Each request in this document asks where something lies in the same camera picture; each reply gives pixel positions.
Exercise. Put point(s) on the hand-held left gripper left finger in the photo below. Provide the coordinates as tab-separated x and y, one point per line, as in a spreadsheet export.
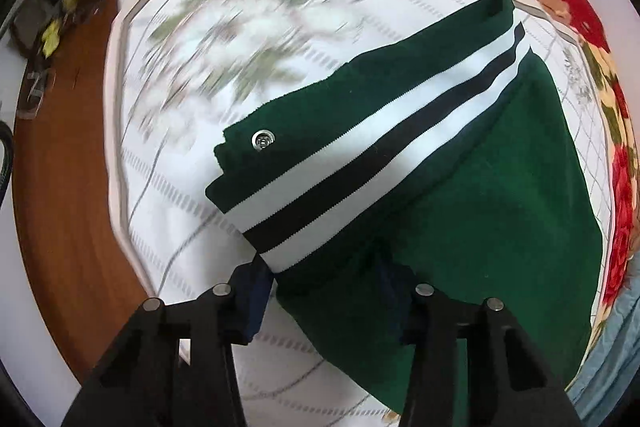
252	302

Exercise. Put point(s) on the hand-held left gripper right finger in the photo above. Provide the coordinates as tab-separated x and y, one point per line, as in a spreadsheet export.
425	322

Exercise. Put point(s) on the green varsity jacket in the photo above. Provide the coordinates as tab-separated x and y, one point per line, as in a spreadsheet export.
475	207

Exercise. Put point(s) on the blue duvet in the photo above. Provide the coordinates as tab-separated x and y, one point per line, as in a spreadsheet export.
610	332

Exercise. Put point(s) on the white floral quilted mat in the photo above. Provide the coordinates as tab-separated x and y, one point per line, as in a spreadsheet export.
200	107

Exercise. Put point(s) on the clear plastic storage box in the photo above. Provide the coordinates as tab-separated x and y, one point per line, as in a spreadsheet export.
50	32

